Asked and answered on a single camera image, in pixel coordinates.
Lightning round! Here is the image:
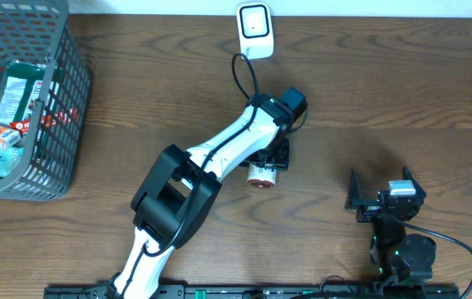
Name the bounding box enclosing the green lid jar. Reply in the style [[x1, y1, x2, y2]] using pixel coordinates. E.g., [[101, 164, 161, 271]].
[[247, 164, 277, 189]]

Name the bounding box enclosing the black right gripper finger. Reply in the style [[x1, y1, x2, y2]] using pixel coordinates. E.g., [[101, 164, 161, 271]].
[[402, 165, 424, 192], [344, 169, 361, 209]]

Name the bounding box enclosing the red white snack bar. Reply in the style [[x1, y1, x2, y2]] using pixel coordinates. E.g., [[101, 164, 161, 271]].
[[9, 108, 79, 135]]

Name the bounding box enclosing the black mounting rail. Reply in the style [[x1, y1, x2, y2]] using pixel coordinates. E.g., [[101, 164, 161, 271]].
[[43, 284, 460, 299]]

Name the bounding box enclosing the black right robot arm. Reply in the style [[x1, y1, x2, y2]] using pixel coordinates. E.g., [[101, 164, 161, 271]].
[[345, 167, 436, 283]]

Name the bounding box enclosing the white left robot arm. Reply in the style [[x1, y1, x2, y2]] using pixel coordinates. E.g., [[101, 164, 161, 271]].
[[107, 87, 307, 298]]

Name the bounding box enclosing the green white wipes pack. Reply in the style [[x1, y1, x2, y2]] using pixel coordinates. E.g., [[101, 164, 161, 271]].
[[0, 62, 47, 128]]

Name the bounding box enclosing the grey plastic mesh basket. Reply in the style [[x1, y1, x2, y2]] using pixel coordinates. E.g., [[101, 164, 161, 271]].
[[0, 1, 91, 202]]

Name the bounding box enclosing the white barcode scanner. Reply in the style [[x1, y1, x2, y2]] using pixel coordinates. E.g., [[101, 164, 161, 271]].
[[236, 2, 274, 60]]

